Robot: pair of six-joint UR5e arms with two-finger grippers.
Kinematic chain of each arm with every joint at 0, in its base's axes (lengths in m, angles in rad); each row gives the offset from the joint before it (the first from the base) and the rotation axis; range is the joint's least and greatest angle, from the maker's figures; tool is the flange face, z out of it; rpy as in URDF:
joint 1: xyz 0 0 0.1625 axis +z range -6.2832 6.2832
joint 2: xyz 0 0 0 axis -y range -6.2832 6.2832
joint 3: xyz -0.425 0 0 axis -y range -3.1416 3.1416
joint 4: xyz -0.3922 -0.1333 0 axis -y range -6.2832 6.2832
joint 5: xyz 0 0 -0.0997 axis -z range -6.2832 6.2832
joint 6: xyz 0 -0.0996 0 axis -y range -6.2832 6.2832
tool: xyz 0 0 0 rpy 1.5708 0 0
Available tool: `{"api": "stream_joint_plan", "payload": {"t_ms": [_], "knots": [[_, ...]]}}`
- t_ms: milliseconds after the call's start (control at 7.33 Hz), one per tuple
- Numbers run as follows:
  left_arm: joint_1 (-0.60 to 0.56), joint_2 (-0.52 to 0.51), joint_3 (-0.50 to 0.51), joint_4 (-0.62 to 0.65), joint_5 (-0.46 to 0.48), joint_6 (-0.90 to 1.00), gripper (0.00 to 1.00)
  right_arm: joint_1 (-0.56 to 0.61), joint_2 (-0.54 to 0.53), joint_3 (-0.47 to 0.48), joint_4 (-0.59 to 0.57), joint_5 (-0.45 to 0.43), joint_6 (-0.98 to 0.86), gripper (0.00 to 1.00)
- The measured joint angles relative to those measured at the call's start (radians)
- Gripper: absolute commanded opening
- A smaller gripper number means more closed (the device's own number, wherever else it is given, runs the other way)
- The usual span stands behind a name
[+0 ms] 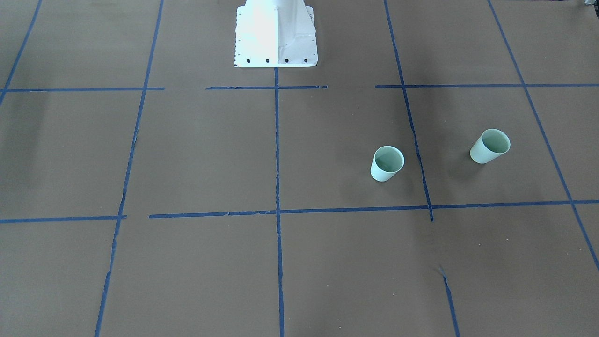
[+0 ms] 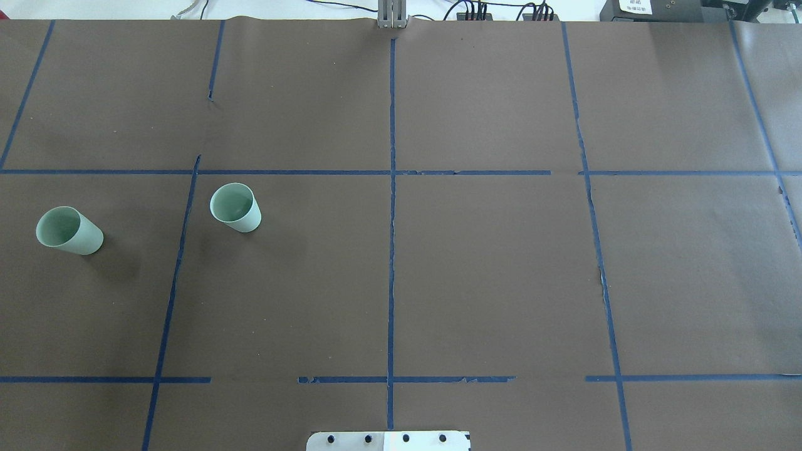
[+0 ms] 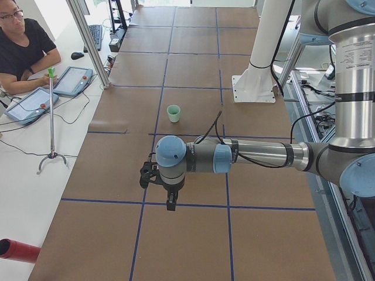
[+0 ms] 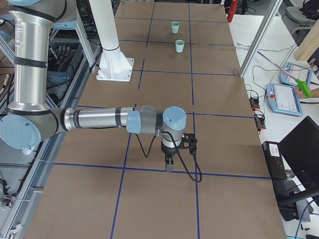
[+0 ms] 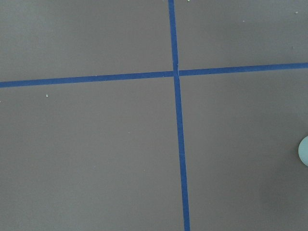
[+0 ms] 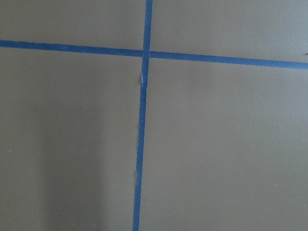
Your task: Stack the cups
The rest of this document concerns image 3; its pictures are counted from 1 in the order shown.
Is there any blue teach pendant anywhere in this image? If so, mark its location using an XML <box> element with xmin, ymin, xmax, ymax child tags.
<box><xmin>53</xmin><ymin>66</ymin><xmax>93</xmax><ymax>97</ymax></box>
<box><xmin>5</xmin><ymin>87</ymin><xmax>50</xmax><ymax>125</ymax></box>

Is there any red cylinder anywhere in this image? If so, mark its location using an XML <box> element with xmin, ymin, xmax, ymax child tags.
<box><xmin>1</xmin><ymin>238</ymin><xmax>40</xmax><ymax>263</ymax></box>

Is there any person in black shirt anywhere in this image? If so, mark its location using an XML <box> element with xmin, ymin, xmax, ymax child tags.
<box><xmin>1</xmin><ymin>1</ymin><xmax>61</xmax><ymax>95</ymax></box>

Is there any black computer mouse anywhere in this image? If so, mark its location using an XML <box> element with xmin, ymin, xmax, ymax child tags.
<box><xmin>71</xmin><ymin>52</ymin><xmax>84</xmax><ymax>60</ymax></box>

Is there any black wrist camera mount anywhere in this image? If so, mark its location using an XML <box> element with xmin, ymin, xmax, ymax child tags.
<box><xmin>139</xmin><ymin>161</ymin><xmax>162</xmax><ymax>189</ymax></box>

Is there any black keyboard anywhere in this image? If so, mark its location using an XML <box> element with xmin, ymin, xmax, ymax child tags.
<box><xmin>88</xmin><ymin>25</ymin><xmax>103</xmax><ymax>51</ymax></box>

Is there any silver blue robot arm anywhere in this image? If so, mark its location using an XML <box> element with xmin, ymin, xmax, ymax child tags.
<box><xmin>152</xmin><ymin>1</ymin><xmax>374</xmax><ymax>211</ymax></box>

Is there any near blue teach pendant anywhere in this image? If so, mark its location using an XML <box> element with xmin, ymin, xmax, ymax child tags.
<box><xmin>5</xmin><ymin>87</ymin><xmax>50</xmax><ymax>125</ymax></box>

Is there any far blue teach pendant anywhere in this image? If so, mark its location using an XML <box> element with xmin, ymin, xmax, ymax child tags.
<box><xmin>53</xmin><ymin>66</ymin><xmax>93</xmax><ymax>97</ymax></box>

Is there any aluminium frame post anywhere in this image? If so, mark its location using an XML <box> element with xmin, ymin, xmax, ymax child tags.
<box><xmin>66</xmin><ymin>0</ymin><xmax>110</xmax><ymax>89</ymax></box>

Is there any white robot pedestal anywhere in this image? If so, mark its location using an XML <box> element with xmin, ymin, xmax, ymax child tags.
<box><xmin>232</xmin><ymin>0</ymin><xmax>295</xmax><ymax>103</ymax></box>

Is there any green cup near pedestal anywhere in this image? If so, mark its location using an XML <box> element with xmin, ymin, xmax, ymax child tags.
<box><xmin>166</xmin><ymin>105</ymin><xmax>180</xmax><ymax>123</ymax></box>

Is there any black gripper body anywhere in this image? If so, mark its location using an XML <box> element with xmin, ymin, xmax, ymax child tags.
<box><xmin>163</xmin><ymin>180</ymin><xmax>185</xmax><ymax>200</ymax></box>

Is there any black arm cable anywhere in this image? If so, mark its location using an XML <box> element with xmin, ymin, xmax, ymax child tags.
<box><xmin>193</xmin><ymin>110</ymin><xmax>294</xmax><ymax>169</ymax></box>

